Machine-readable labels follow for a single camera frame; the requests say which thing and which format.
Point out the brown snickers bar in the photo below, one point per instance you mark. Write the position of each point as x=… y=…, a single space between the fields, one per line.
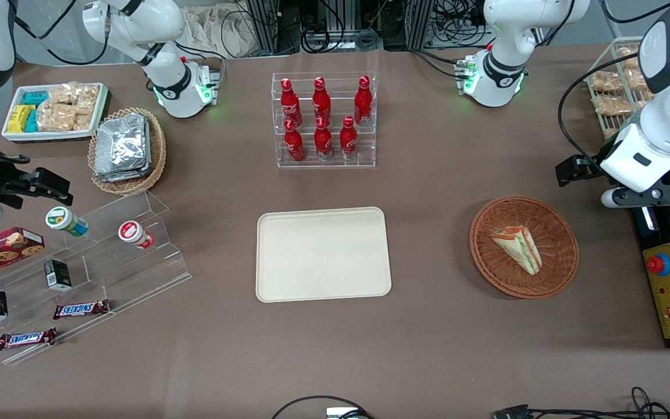
x=27 y=338
x=81 y=309

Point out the teal snack packet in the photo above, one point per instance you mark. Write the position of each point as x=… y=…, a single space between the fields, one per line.
x=32 y=121
x=36 y=98

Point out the green lid yogurt cup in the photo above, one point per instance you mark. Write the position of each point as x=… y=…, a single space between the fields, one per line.
x=61 y=219

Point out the clear acrylic bottle rack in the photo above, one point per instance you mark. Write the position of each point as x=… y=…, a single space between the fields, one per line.
x=326 y=164

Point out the clear acrylic step shelf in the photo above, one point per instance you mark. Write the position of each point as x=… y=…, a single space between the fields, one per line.
x=108 y=273

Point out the red cola bottle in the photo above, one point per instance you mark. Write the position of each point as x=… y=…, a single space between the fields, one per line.
x=363 y=102
x=294 y=144
x=321 y=100
x=348 y=139
x=290 y=105
x=323 y=141

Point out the bagged bread roll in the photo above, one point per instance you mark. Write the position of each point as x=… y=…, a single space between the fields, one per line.
x=637 y=81
x=605 y=81
x=627 y=58
x=612 y=105

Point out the clear bag rice crisps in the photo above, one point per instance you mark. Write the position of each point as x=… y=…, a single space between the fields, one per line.
x=63 y=94
x=88 y=99
x=83 y=121
x=56 y=117

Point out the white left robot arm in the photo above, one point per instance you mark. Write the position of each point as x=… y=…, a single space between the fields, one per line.
x=506 y=35

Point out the light tan wicker basket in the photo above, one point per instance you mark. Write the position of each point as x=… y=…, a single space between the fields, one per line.
x=157 y=157

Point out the white rectangular snack tray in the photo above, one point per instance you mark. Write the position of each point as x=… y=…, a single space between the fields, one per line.
x=56 y=137

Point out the wrapped triangle sandwich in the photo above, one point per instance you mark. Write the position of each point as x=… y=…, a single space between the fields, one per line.
x=518 y=247

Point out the beige crumpled cloth bag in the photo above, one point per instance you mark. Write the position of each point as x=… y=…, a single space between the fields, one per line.
x=218 y=29

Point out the small white device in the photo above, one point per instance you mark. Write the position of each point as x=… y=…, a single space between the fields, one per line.
x=344 y=413

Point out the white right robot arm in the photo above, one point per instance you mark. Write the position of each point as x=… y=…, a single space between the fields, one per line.
x=137 y=23

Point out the yellow snack packet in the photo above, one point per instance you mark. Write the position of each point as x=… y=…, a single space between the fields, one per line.
x=18 y=119

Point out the yellow black control box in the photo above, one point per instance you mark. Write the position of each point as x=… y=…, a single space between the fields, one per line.
x=669 y=291

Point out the beige rectangular serving tray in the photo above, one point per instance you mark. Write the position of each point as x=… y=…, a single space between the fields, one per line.
x=323 y=255

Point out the brown round wicker basket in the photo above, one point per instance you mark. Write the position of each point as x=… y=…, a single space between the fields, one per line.
x=556 y=244

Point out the silver foil pouch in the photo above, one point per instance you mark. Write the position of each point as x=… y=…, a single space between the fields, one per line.
x=148 y=166
x=121 y=145

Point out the red tartan cookie box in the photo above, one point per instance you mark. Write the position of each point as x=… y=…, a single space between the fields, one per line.
x=3 y=250

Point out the red lid yogurt cup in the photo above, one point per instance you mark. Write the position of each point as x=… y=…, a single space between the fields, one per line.
x=131 y=231

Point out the aluminium frame post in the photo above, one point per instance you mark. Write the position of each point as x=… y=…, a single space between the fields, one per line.
x=262 y=23
x=419 y=20

